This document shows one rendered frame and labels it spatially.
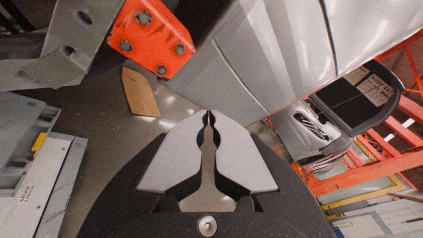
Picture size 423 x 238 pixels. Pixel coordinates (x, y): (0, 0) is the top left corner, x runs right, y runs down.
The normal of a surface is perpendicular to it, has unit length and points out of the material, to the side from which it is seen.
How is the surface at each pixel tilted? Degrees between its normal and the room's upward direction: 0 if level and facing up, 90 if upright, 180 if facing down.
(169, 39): 90
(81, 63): 90
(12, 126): 0
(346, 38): 90
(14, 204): 0
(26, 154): 0
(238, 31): 90
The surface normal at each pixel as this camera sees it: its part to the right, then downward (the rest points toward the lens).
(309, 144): -0.18, 0.40
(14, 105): 0.75, -0.53
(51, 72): 0.25, 0.78
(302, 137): -0.37, 0.17
